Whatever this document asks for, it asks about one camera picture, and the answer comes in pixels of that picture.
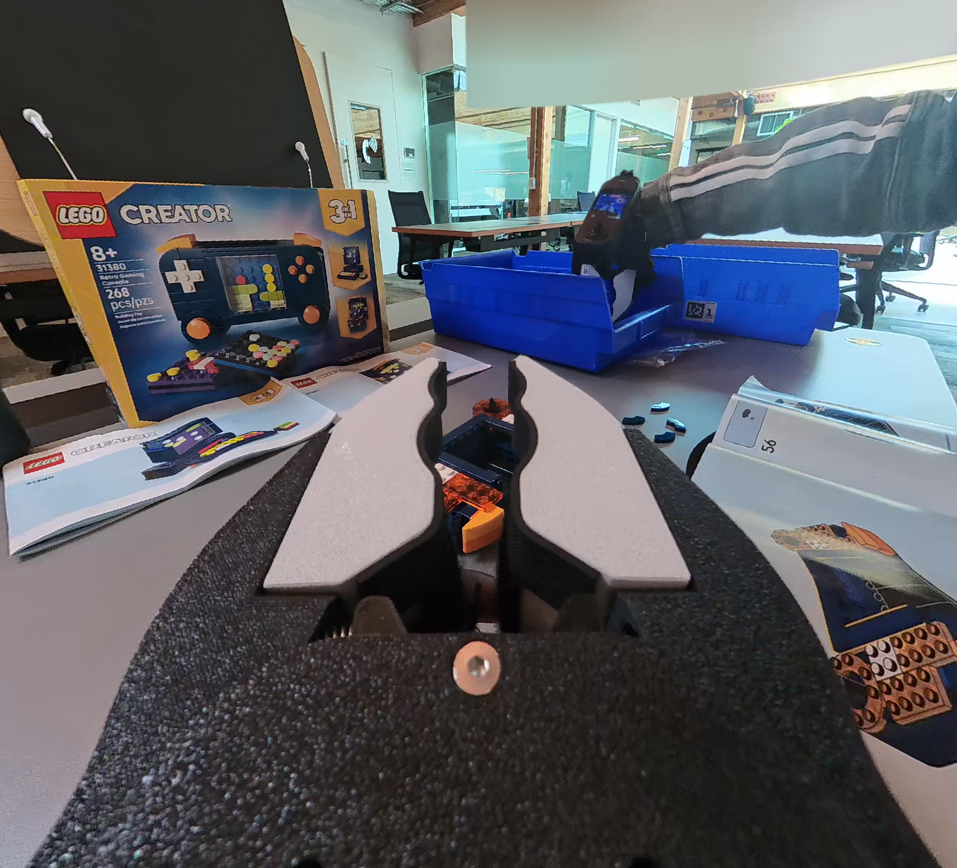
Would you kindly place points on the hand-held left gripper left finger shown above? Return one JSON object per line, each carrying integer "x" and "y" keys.
{"x": 359, "y": 494}

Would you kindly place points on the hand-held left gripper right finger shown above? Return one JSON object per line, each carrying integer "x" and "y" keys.
{"x": 590, "y": 494}

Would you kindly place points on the blue and orange brick model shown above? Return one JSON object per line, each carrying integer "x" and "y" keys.
{"x": 471, "y": 490}

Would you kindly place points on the person's right forearm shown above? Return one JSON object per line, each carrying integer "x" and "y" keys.
{"x": 822, "y": 173}

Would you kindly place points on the clear plastic bag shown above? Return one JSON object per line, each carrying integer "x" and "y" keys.
{"x": 673, "y": 348}

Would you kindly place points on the thin booklet with arcade model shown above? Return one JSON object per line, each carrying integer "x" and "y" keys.
{"x": 329, "y": 390}

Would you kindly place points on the long wooden table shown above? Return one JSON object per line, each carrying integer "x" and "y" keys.
{"x": 486, "y": 227}

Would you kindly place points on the blue plastic bin with tag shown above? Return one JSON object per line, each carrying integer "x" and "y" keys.
{"x": 770, "y": 292}

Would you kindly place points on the black office chair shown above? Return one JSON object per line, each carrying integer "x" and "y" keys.
{"x": 890, "y": 262}
{"x": 410, "y": 210}
{"x": 45, "y": 330}

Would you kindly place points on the open thick instruction booklet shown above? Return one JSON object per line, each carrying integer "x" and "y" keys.
{"x": 785, "y": 487}

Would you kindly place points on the thin booklet with blue model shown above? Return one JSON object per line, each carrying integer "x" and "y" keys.
{"x": 75, "y": 509}

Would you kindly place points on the white door with window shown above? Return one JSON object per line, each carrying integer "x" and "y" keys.
{"x": 336, "y": 135}

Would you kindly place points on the yellow and blue toy box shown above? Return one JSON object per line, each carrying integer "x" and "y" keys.
{"x": 224, "y": 210}

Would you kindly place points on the wooden post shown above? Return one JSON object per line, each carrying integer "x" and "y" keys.
{"x": 540, "y": 158}

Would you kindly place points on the black wall panel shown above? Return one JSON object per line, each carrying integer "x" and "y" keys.
{"x": 149, "y": 23}

